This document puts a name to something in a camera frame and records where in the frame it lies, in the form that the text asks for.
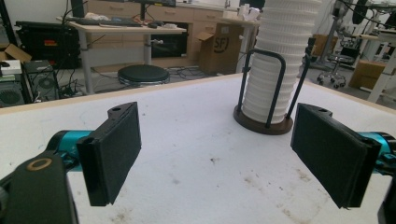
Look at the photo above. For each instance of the office chair on castors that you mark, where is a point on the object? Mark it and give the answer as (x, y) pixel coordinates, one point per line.
(337, 62)

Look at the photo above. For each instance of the black computer tower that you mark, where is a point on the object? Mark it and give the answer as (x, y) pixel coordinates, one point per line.
(11, 93)
(42, 81)

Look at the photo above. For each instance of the wooden cabinet row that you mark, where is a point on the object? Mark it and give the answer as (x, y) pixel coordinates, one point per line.
(174, 14)

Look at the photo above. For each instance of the round black stool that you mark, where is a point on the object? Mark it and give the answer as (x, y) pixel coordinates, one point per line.
(143, 74)

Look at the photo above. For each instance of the plain brown cardboard box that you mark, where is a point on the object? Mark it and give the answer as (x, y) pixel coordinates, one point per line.
(367, 73)

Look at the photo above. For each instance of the large black equipment case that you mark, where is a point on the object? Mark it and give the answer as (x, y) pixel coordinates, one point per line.
(46, 43)

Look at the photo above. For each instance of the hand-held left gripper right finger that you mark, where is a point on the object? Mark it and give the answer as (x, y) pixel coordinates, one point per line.
(330, 152)

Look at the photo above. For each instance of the small white box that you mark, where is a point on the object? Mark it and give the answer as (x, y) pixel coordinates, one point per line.
(10, 67)

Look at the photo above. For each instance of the black keyboard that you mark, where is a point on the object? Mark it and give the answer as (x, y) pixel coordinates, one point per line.
(102, 21)

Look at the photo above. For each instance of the stack of white paper cups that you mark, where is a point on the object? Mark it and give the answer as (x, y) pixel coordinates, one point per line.
(286, 28)

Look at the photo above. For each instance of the white foam mat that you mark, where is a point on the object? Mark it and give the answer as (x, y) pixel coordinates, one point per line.
(199, 140)

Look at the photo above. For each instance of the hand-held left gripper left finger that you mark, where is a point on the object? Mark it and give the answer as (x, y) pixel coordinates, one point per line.
(109, 155)

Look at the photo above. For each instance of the brown cardboard box black print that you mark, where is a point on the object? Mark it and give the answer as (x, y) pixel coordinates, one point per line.
(221, 46)

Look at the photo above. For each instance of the dark metal cup holder stand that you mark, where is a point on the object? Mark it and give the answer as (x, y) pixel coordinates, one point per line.
(258, 126)

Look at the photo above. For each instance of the light wooden desk white legs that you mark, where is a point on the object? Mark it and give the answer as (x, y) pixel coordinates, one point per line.
(130, 30)

